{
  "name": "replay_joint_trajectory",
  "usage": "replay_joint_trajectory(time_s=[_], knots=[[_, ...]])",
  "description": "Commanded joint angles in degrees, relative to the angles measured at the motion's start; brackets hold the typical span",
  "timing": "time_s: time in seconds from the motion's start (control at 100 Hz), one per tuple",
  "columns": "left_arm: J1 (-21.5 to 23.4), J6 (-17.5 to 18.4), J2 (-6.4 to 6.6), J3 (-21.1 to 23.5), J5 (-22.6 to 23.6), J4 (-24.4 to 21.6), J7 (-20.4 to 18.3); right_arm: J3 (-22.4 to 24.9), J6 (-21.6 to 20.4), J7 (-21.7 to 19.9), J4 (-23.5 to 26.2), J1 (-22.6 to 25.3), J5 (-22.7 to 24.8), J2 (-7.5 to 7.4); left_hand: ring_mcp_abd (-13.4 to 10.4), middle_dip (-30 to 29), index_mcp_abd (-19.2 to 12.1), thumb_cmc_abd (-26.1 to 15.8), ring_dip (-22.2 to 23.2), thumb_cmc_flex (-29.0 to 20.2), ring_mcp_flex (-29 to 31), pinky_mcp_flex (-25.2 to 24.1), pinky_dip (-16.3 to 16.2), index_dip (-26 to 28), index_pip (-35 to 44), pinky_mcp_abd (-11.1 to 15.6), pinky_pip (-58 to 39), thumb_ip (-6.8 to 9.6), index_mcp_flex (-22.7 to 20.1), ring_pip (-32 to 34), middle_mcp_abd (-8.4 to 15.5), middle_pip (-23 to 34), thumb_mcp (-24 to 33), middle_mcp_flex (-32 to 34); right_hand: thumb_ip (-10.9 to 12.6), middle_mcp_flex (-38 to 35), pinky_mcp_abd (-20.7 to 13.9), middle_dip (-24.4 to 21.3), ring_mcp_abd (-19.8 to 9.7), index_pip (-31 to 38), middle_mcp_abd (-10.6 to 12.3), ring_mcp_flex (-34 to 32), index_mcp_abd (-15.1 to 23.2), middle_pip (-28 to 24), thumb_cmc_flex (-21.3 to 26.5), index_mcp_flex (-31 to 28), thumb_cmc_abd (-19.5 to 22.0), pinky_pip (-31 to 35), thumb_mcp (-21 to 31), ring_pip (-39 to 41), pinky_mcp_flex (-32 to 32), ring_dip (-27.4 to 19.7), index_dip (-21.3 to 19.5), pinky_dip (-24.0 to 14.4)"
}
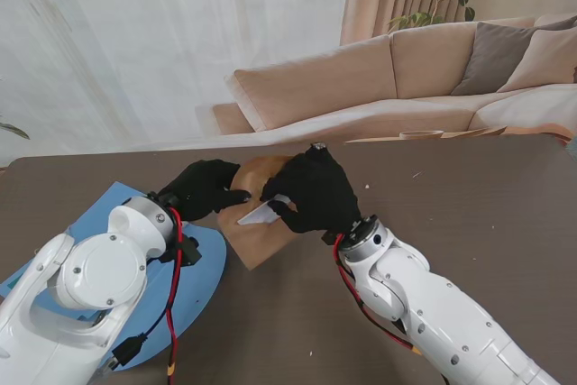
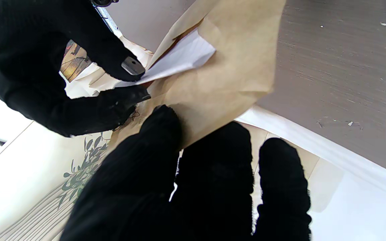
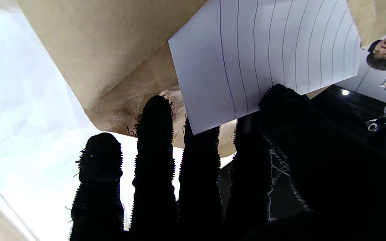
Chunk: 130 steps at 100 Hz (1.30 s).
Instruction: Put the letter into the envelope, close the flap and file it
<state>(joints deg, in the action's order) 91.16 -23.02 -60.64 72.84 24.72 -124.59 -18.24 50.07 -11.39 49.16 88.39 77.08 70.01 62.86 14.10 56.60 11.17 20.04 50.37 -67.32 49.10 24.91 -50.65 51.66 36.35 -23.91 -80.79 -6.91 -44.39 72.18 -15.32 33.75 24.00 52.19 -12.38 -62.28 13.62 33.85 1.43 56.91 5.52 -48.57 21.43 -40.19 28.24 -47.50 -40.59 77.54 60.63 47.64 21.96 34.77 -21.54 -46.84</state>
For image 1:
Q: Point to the white sheer curtain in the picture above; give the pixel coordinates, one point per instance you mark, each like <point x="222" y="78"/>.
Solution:
<point x="180" y="42"/>

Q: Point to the white lined letter paper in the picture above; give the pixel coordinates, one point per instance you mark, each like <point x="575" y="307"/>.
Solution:
<point x="257" y="218"/>

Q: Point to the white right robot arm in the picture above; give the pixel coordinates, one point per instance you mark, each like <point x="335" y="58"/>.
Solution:
<point x="428" y="295"/>

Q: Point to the beige cushion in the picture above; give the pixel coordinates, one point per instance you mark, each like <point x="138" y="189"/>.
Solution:
<point x="545" y="60"/>

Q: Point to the wooden coffee table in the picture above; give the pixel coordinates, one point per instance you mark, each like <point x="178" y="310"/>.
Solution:
<point x="469" y="133"/>

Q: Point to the round wooden tray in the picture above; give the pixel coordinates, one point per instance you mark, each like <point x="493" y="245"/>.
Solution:
<point x="421" y="134"/>

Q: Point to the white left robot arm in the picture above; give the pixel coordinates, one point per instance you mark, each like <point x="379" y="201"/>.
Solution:
<point x="90" y="277"/>

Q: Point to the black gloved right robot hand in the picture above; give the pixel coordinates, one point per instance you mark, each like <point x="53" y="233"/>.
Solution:
<point x="320" y="191"/>

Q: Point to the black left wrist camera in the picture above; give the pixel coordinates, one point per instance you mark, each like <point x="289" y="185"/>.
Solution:
<point x="189" y="252"/>

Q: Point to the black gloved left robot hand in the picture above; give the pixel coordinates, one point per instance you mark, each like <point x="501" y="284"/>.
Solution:
<point x="203" y="186"/>

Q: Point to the beige sofa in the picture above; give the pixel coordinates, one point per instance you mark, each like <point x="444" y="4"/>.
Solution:
<point x="315" y="83"/>

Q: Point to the grey cushion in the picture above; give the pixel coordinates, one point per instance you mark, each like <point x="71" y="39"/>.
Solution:
<point x="491" y="60"/>

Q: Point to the small green plant leaves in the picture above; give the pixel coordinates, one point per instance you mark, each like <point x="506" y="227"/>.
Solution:
<point x="15" y="130"/>

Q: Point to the brown paper envelope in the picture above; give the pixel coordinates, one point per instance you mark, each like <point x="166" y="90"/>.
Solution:
<point x="257" y="243"/>

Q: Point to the blue file folder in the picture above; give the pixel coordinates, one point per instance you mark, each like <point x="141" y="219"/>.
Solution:
<point x="203" y="277"/>

